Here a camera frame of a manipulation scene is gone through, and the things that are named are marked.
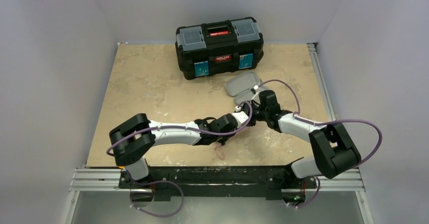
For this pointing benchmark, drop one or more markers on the pink and black folding umbrella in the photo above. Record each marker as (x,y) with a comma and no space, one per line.
(218,151)

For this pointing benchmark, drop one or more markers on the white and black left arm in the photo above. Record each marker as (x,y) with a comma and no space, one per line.
(132,139)

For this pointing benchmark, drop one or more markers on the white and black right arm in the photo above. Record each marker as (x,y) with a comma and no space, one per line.
(333,149)

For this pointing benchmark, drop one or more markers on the grey umbrella case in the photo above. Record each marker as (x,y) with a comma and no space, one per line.
(239,86)

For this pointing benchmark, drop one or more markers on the black plastic toolbox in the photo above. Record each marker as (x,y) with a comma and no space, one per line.
(219,47)

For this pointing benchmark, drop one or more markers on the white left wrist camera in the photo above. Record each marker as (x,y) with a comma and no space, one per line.
(240,116)

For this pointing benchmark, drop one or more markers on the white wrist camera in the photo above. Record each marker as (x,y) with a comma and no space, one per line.
(240,116)
(255,91)

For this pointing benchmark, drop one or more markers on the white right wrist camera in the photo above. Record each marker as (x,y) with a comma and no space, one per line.
(255,91)

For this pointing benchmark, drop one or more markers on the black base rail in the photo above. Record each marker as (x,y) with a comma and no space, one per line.
(269,182)

